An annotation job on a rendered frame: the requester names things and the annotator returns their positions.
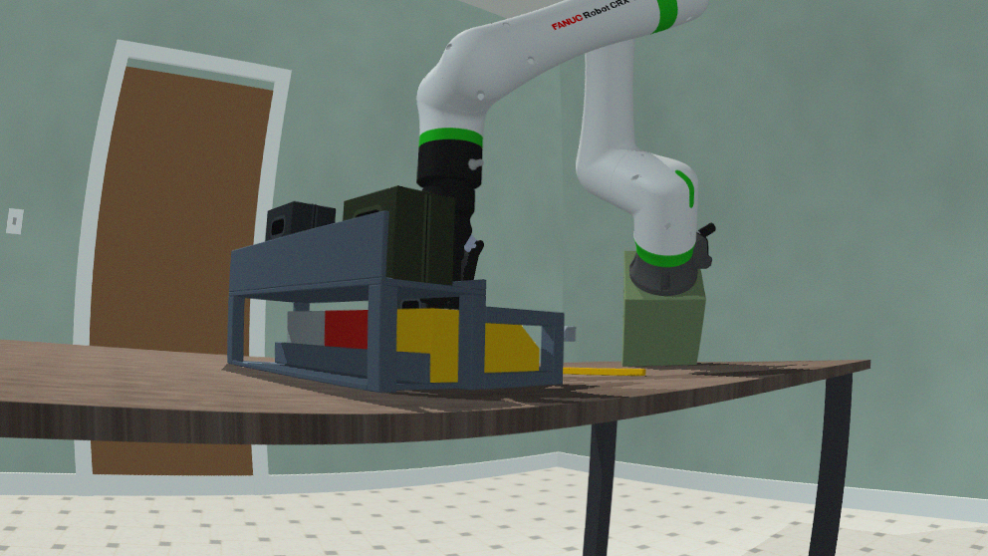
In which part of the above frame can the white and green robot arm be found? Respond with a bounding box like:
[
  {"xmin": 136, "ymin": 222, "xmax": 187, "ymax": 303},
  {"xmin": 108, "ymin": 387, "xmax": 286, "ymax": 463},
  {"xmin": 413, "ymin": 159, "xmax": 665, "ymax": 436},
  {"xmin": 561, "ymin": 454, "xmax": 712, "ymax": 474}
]
[{"xmin": 416, "ymin": 0, "xmax": 716, "ymax": 296}]

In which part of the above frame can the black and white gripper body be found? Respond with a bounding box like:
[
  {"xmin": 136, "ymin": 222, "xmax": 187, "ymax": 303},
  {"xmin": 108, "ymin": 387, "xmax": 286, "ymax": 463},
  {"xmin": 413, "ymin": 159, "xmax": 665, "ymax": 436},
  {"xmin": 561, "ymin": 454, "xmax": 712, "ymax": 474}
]
[{"xmin": 423, "ymin": 183, "xmax": 475, "ymax": 253}]

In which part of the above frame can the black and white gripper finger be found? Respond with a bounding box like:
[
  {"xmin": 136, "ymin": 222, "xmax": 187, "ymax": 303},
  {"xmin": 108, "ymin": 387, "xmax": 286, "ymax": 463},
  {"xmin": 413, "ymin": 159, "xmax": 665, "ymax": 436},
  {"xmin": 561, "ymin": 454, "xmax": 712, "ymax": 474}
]
[
  {"xmin": 445, "ymin": 227, "xmax": 484, "ymax": 310},
  {"xmin": 420, "ymin": 297, "xmax": 448, "ymax": 309}
]

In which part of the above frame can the red bin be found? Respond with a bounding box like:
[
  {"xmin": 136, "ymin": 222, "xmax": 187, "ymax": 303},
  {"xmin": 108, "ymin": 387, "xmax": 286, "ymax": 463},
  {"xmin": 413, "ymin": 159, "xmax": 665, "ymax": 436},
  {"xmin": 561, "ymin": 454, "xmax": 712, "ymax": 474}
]
[{"xmin": 325, "ymin": 310, "xmax": 368, "ymax": 349}]

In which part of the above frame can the blue-grey metal shelf rack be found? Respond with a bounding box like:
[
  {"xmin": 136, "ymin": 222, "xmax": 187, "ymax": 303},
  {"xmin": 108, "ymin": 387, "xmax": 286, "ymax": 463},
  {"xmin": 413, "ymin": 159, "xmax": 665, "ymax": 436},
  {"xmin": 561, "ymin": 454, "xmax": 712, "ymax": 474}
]
[{"xmin": 227, "ymin": 210, "xmax": 577, "ymax": 393}]

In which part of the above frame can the yellow open bin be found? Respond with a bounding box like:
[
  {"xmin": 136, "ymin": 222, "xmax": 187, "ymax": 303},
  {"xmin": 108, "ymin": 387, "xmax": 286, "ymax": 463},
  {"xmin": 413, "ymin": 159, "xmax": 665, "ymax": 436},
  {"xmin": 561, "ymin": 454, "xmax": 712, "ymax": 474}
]
[{"xmin": 396, "ymin": 308, "xmax": 540, "ymax": 383}]

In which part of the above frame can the grey open bin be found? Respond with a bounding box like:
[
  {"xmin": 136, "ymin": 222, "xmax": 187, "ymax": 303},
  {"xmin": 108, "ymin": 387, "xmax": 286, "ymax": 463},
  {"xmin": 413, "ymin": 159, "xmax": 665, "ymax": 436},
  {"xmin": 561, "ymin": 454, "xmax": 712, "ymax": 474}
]
[{"xmin": 287, "ymin": 311, "xmax": 325, "ymax": 346}]

